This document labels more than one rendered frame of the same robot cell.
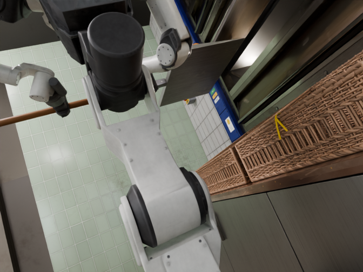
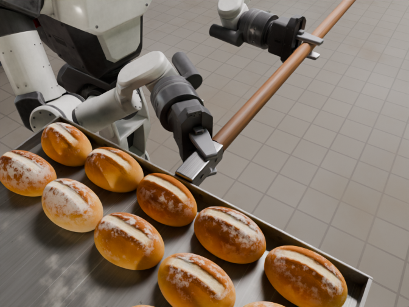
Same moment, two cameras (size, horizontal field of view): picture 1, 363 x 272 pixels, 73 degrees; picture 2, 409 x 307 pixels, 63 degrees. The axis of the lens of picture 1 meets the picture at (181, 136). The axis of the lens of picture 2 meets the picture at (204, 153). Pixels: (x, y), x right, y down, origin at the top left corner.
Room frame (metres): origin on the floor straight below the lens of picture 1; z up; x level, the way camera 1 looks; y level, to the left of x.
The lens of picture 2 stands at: (1.50, -0.21, 1.60)
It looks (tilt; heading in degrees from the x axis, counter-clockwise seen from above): 45 degrees down; 142
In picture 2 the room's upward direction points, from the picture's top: straight up
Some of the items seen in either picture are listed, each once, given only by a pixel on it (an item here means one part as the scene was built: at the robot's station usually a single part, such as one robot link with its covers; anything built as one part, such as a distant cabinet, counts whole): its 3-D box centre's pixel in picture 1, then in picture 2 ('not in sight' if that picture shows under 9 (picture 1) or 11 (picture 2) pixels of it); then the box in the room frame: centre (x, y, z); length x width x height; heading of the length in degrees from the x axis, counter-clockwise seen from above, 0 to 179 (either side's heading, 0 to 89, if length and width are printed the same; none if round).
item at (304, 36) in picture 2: not in sight; (310, 37); (1.06, 0.46, 1.24); 0.06 x 0.03 x 0.02; 11
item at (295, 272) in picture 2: not in sight; (305, 274); (1.43, 0.00, 1.22); 0.10 x 0.07 x 0.05; 22
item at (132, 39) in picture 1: (114, 62); (97, 82); (0.56, 0.08, 1.01); 0.28 x 0.13 x 0.18; 19
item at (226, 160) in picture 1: (246, 150); not in sight; (1.32, -0.29, 0.72); 0.56 x 0.49 x 0.28; 20
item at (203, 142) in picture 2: not in sight; (204, 142); (1.19, 0.03, 1.24); 0.06 x 0.03 x 0.02; 164
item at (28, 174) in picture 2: not in sight; (24, 169); (1.06, -0.21, 1.23); 0.10 x 0.07 x 0.06; 22
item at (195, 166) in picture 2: (157, 83); (199, 164); (1.21, 0.01, 1.21); 0.09 x 0.04 x 0.03; 109
